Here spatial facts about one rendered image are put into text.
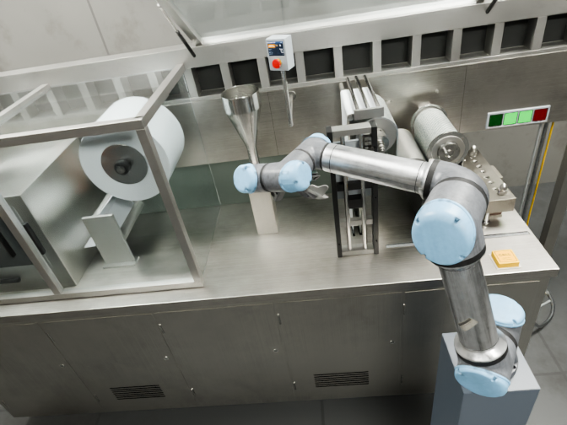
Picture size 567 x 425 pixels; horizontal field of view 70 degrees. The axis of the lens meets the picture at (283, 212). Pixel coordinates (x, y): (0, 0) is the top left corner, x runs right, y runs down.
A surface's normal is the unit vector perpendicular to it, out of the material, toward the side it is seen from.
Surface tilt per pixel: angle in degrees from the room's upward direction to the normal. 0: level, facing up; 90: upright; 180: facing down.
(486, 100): 90
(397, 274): 0
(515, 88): 90
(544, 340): 0
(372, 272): 0
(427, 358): 90
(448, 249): 83
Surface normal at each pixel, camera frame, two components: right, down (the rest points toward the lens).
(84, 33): -0.01, 0.58
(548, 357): -0.15, -0.80
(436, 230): -0.58, 0.44
